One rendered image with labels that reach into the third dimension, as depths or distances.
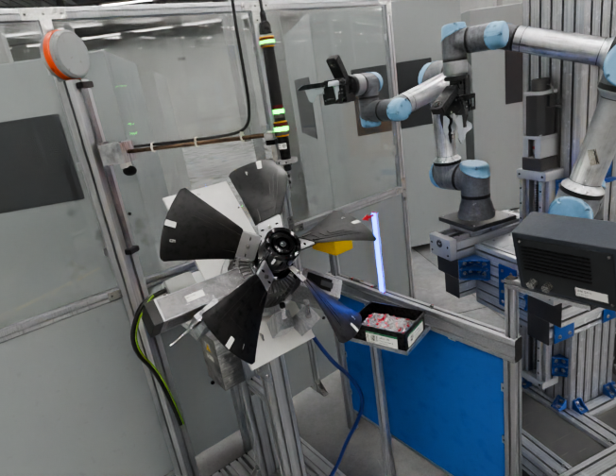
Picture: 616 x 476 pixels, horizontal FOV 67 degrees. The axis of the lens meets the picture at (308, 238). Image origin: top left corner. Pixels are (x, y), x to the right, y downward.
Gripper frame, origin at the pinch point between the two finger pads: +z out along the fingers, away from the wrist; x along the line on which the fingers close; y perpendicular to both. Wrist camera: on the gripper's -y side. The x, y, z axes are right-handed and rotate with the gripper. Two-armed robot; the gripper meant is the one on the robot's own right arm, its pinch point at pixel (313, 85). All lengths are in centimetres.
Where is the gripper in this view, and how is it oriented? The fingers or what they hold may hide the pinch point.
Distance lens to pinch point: 157.4
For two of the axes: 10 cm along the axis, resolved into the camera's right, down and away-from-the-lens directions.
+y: 1.4, 9.4, 3.1
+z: -6.7, 3.2, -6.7
